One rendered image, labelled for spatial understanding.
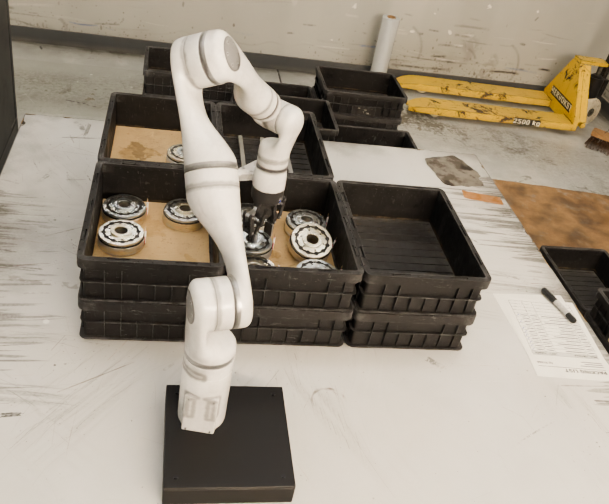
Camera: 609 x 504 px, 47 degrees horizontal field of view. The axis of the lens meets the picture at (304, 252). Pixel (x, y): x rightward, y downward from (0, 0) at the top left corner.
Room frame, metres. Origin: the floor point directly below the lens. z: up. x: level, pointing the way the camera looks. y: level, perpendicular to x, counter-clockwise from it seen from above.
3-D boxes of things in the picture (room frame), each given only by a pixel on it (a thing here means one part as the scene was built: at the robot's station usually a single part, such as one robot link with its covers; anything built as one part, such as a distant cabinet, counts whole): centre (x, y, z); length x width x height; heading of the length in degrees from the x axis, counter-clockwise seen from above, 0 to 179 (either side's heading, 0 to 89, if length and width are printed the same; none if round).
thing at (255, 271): (1.37, 0.05, 0.92); 0.40 x 0.30 x 0.02; 14
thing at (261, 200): (1.38, 0.11, 0.96); 0.08 x 0.08 x 0.09
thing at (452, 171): (2.25, -0.46, 0.71); 0.22 x 0.19 x 0.01; 15
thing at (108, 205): (1.38, 0.45, 0.86); 0.10 x 0.10 x 0.01
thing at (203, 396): (0.90, 0.13, 0.84); 0.09 x 0.09 x 0.17; 4
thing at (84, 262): (1.30, 0.34, 0.92); 0.40 x 0.30 x 0.02; 14
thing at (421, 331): (1.45, -0.24, 0.76); 0.40 x 0.30 x 0.12; 14
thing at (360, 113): (3.19, -0.10, 0.37); 0.40 x 0.30 x 0.45; 105
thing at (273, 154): (1.37, 0.10, 1.13); 0.09 x 0.07 x 0.15; 62
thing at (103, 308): (1.30, 0.34, 0.76); 0.40 x 0.30 x 0.12; 14
